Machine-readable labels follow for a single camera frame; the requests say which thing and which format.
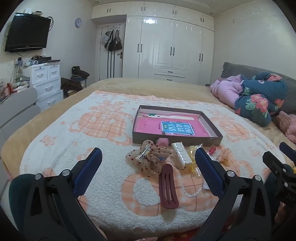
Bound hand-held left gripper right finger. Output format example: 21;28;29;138
192;147;275;241

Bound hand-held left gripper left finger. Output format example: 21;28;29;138
23;147;109;241

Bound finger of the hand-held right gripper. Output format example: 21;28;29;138
262;151;293;186
279;142;296;164

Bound white hair clip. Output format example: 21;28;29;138
171;142;193;169

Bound dark red hair clip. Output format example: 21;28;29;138
159;163;179;209

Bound shallow brown cardboard box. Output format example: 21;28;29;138
132;105;223;147

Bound sheer dotted bow hair clip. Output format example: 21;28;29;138
126;140;173;178

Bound orange beaded hair claw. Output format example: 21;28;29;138
219;149;232;167

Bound orange and white checked blanket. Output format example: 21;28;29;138
20;90;285;230

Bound pink knitted cloth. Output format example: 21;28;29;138
275;111;296;144

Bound blue floral quilt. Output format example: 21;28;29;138
234;72;288;127

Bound pink picture book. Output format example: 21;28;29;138
135;113;210;139

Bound dark teal cloth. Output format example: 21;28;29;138
9;174;35;234

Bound pink jacket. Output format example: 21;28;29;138
210;75;245;109

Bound brown clothing pile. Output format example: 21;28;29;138
60;77;83;98

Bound white drawer cabinet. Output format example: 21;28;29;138
22;61;64;112

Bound grey chair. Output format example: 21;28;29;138
0;88;41;149

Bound dark clothes on stool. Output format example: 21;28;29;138
70;66;90;80

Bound bed with beige bedspread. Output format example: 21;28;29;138
0;77;296;186

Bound grey headboard cushion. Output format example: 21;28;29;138
221;62;296;115

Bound white door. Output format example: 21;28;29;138
98;23;126;81

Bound cluttered side desk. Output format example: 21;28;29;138
0;58;30;102

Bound black device on cabinet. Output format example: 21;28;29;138
35;56;61;64

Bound hanging dark bags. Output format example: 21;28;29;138
100;29;122;52

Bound white wardrobe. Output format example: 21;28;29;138
91;1;215;86

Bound black wall television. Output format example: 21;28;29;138
4;13;52;52

